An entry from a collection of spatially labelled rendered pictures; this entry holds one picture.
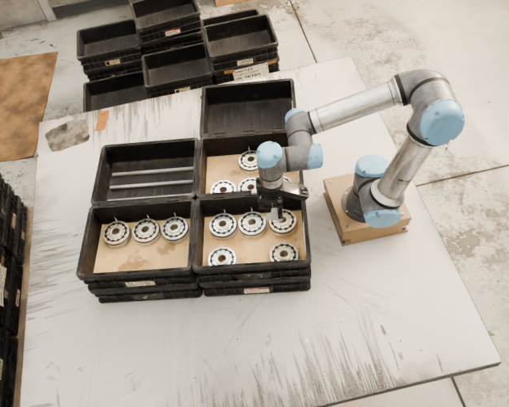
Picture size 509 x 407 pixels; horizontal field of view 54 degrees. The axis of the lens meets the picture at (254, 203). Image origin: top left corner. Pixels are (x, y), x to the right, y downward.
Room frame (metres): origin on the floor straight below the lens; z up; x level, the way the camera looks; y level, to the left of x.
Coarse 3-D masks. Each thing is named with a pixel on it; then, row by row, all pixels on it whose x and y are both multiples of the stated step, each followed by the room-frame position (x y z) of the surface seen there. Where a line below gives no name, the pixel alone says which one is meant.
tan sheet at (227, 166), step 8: (208, 160) 1.37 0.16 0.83; (216, 160) 1.37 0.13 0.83; (224, 160) 1.36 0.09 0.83; (232, 160) 1.35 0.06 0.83; (208, 168) 1.33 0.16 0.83; (216, 168) 1.32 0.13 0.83; (224, 168) 1.32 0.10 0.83; (232, 168) 1.31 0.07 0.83; (208, 176) 1.29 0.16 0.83; (216, 176) 1.28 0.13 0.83; (224, 176) 1.28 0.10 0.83; (232, 176) 1.27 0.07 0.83; (240, 176) 1.26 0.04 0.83; (248, 176) 1.25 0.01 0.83; (256, 176) 1.25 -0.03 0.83; (288, 176) 1.22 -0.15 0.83; (296, 176) 1.21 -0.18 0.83; (208, 184) 1.25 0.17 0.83; (208, 192) 1.21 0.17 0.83
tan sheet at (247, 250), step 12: (240, 216) 1.07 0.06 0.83; (264, 216) 1.05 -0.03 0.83; (300, 216) 1.02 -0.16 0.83; (204, 228) 1.05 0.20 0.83; (300, 228) 0.98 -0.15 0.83; (204, 240) 0.99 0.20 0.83; (216, 240) 0.98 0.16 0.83; (228, 240) 0.98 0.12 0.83; (240, 240) 0.97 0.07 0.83; (252, 240) 0.96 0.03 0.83; (264, 240) 0.95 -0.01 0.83; (276, 240) 0.94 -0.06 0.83; (288, 240) 0.93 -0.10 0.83; (300, 240) 0.92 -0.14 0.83; (204, 252) 0.94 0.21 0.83; (240, 252) 0.92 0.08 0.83; (252, 252) 0.91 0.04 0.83; (264, 252) 0.90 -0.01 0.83; (300, 252) 0.88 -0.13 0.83; (204, 264) 0.89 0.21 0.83
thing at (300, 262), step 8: (200, 200) 1.10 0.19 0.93; (208, 200) 1.10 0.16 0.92; (304, 208) 1.00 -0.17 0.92; (304, 216) 0.96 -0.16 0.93; (304, 224) 0.92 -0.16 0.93; (192, 256) 0.87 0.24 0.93; (192, 264) 0.84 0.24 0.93; (232, 264) 0.82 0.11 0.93; (240, 264) 0.81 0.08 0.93; (248, 264) 0.81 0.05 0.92; (256, 264) 0.80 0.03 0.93; (264, 264) 0.80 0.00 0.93; (272, 264) 0.79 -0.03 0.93; (280, 264) 0.79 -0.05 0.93; (288, 264) 0.78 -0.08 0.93; (296, 264) 0.78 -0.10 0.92; (304, 264) 0.78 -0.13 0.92; (200, 272) 0.82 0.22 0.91; (208, 272) 0.81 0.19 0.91
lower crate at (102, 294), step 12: (132, 288) 0.85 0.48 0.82; (144, 288) 0.84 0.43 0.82; (156, 288) 0.84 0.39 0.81; (168, 288) 0.83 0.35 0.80; (180, 288) 0.83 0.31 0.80; (192, 288) 0.84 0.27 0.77; (108, 300) 0.87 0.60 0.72; (120, 300) 0.86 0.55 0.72; (132, 300) 0.86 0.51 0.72; (144, 300) 0.85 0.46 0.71
